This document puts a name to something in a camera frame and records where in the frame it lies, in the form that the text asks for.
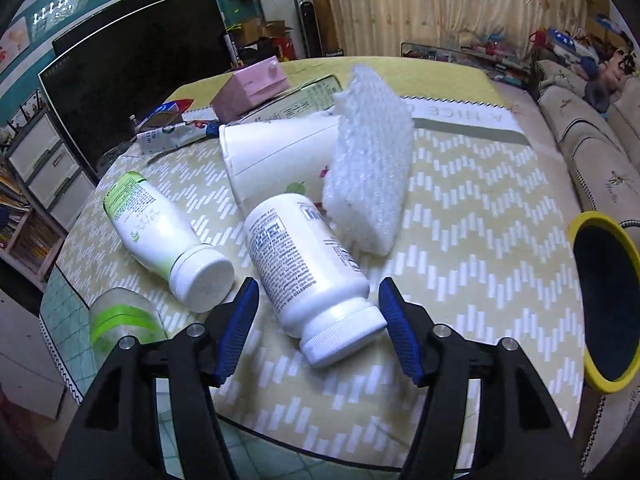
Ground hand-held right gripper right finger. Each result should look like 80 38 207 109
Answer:
377 276 583 480

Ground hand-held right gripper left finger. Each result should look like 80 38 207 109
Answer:
52 276 261 480

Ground white pill bottle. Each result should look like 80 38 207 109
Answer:
243 194 388 367

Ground clear bottle green label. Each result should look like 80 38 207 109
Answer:
89 287 167 371

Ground white green plastic bottle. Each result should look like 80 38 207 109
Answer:
103 171 235 312

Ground white bubble wrap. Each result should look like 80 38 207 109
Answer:
321 64 415 257

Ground white paper cup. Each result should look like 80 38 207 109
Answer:
218 113 343 207

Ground yellow rimmed dark bin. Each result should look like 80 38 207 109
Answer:
567 211 640 393

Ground green grid mat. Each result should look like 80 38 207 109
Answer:
39 267 416 480

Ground white toothpaste tube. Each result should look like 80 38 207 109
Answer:
136 121 221 155

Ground blue red small box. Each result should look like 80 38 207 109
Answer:
136 100 193 131

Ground pink box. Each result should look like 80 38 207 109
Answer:
209 57 291 123

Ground bookshelf with books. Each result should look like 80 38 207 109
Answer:
0 160 66 291

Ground printed flat carton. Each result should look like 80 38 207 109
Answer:
220 75 343 126

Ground white drawer cabinet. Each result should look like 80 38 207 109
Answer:
7 110 98 233

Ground beige sofa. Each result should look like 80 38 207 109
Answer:
530 59 640 241

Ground black television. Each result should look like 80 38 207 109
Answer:
38 0 238 176

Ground colourful pile of books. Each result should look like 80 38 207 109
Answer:
400 30 536 86

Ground cardboard boxes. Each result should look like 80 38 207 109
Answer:
235 19 296 61

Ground black tower fan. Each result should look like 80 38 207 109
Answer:
294 0 325 59

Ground beige patterned curtain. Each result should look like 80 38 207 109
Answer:
315 0 586 58

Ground pile of plush toys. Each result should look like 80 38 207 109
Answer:
530 25 640 106

